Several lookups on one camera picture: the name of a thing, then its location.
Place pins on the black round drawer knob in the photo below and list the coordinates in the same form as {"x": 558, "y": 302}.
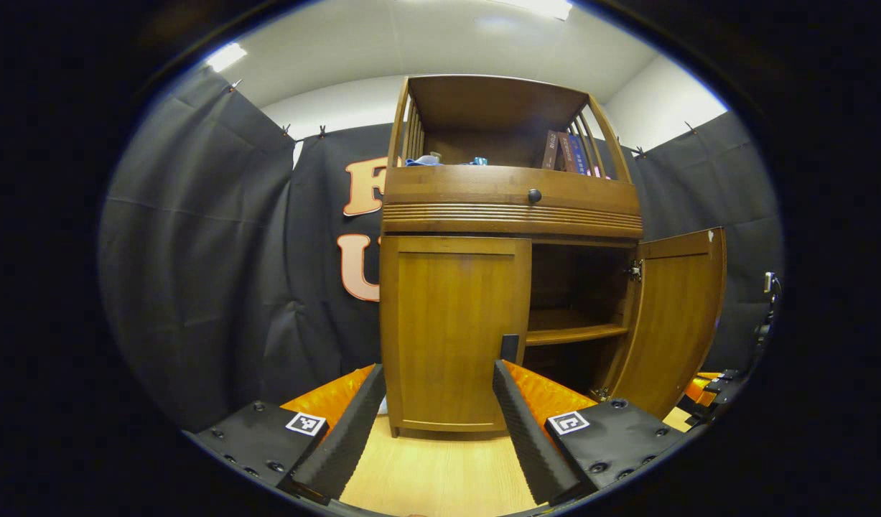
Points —
{"x": 535, "y": 195}

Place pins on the pink book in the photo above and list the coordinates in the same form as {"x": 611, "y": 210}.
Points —
{"x": 599, "y": 173}

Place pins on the brown book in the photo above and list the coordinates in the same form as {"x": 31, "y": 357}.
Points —
{"x": 550, "y": 149}

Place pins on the dark red book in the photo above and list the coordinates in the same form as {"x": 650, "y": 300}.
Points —
{"x": 566, "y": 152}

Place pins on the wooden cabinet drawer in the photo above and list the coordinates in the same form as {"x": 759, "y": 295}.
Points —
{"x": 454, "y": 188}

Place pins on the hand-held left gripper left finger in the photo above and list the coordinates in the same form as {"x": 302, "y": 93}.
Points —
{"x": 350, "y": 431}

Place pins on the blue book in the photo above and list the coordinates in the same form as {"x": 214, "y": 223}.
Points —
{"x": 580, "y": 158}

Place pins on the black backdrop cloth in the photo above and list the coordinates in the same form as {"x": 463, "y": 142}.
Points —
{"x": 210, "y": 251}

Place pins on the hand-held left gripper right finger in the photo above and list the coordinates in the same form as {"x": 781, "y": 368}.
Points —
{"x": 526, "y": 438}

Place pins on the wooden double-door shoe cabinet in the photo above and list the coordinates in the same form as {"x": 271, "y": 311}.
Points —
{"x": 483, "y": 100}

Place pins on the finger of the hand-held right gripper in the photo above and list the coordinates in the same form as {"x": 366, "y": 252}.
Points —
{"x": 702, "y": 393}

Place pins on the wooden cabinet door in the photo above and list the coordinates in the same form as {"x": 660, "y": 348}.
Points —
{"x": 677, "y": 323}
{"x": 447, "y": 330}

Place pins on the small ceiling light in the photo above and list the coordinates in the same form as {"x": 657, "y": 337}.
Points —
{"x": 226, "y": 57}

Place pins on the metal door hinge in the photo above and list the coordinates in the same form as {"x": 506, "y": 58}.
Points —
{"x": 599, "y": 393}
{"x": 634, "y": 271}

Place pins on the wooden inner shelf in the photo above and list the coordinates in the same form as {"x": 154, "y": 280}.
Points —
{"x": 576, "y": 332}

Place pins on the blue cloth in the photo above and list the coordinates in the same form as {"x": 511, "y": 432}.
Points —
{"x": 422, "y": 161}

